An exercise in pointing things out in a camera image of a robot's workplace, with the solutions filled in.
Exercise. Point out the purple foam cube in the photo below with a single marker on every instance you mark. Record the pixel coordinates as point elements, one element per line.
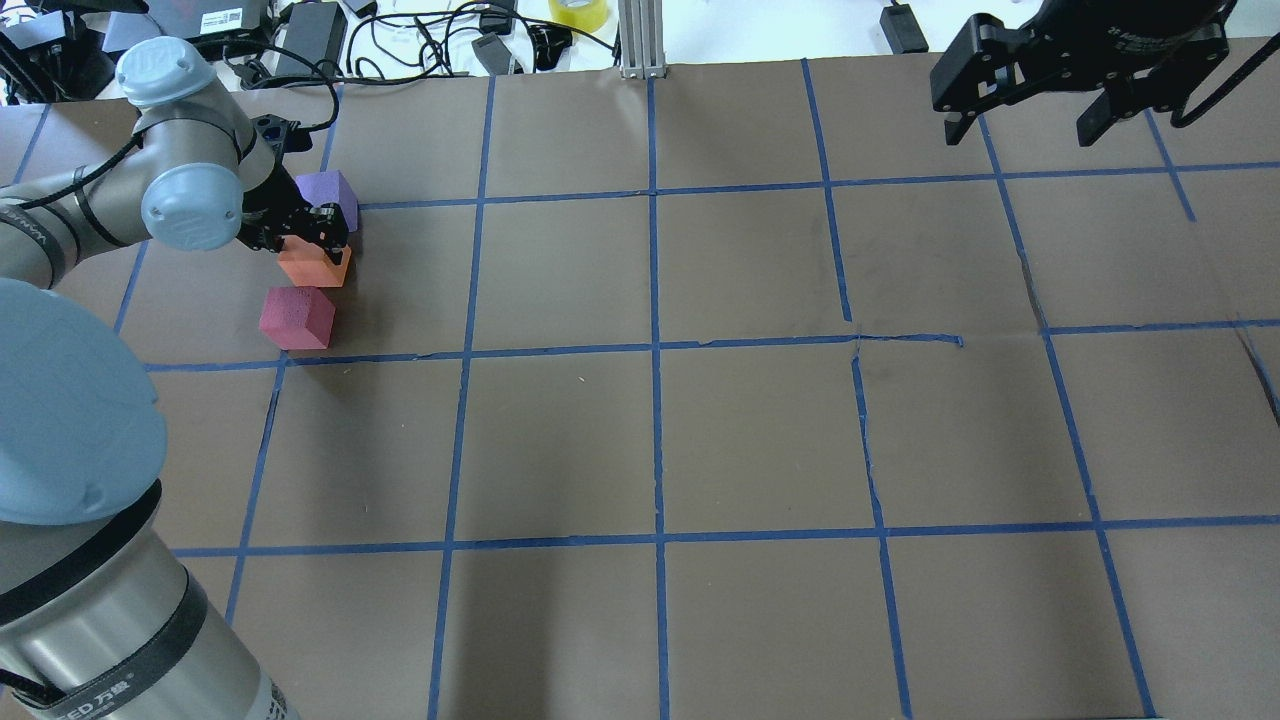
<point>321,188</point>

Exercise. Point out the black power adapter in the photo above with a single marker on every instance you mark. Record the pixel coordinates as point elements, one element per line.
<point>313,34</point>

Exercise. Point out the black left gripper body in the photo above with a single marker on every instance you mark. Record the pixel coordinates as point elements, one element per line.
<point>268,212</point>

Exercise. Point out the aluminium frame post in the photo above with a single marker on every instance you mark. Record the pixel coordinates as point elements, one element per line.
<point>642,53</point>

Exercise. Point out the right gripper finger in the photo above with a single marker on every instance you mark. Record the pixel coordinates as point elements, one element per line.
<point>983,49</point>
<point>1123,95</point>

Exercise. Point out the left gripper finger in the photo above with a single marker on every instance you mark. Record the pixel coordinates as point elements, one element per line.
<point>326,230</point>

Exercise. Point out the pink foam cube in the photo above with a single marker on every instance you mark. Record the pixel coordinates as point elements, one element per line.
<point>298,318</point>

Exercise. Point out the orange foam cube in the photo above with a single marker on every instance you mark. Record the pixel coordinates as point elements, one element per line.
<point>307,265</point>

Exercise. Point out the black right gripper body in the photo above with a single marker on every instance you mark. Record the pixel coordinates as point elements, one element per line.
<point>1135,45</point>

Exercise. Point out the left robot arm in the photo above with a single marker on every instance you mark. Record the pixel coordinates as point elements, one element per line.
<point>100,619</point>

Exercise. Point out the yellow tape roll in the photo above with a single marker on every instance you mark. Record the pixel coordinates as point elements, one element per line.
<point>584,15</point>

